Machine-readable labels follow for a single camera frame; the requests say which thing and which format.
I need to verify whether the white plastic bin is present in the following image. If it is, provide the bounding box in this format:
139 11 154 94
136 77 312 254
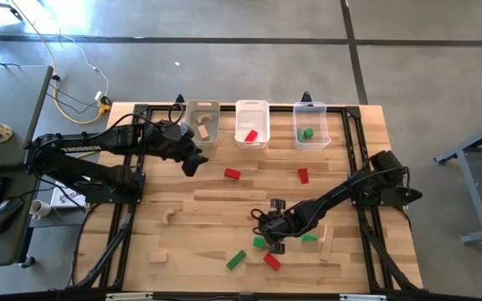
234 99 271 150

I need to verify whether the grey metal table frame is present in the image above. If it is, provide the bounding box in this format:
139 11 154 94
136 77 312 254
434 119 482 246

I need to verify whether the black power cable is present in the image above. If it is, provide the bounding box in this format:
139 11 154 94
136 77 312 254
68 202 100 289

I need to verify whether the grey side desk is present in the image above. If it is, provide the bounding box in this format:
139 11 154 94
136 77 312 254
0 64 54 169

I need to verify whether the long green block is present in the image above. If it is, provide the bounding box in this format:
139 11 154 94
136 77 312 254
226 249 248 271

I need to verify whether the black aluminium table frame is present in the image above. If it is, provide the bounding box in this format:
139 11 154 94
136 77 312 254
67 102 425 293

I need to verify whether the grey plastic bin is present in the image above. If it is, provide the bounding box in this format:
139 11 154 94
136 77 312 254
184 99 221 150

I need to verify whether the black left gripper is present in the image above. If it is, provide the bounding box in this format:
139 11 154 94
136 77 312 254
156 122 210 177

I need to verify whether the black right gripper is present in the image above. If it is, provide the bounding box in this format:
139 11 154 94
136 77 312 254
259 199 305 256

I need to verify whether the white printed paper sheet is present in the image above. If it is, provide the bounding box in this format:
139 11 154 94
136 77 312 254
50 179 90 209

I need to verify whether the white cup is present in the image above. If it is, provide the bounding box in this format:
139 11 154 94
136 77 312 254
28 199 53 221

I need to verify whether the silver metal bracket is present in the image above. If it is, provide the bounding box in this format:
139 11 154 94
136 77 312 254
105 292 154 301
339 293 387 301

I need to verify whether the clear plastic bin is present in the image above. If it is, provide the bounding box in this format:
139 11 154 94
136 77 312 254
293 101 333 152

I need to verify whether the white floor cable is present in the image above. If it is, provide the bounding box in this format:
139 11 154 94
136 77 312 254
56 33 110 101

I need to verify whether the yellow floor cable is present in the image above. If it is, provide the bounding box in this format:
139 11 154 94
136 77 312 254
9 0 112 125

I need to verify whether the black computer mouse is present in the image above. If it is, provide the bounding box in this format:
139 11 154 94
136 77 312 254
0 196 25 234

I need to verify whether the long wooden plank block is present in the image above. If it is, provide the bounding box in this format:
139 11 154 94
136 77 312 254
319 225 336 262

